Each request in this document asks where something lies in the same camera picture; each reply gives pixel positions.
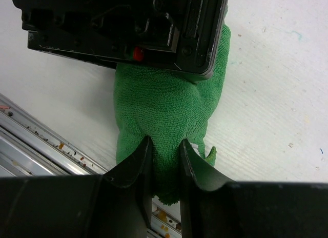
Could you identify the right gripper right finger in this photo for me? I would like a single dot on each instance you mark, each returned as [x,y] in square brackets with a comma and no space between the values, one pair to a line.
[213,205]

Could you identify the green microfiber towel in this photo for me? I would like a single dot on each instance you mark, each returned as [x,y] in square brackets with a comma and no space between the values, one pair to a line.
[157,103]

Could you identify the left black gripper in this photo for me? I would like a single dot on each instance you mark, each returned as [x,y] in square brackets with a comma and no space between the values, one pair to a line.
[177,35]

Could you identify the aluminium mounting rail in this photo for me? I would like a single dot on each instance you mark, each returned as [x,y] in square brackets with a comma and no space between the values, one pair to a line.
[29,148]

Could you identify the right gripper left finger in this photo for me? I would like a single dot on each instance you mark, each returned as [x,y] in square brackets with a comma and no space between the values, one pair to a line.
[115,204]

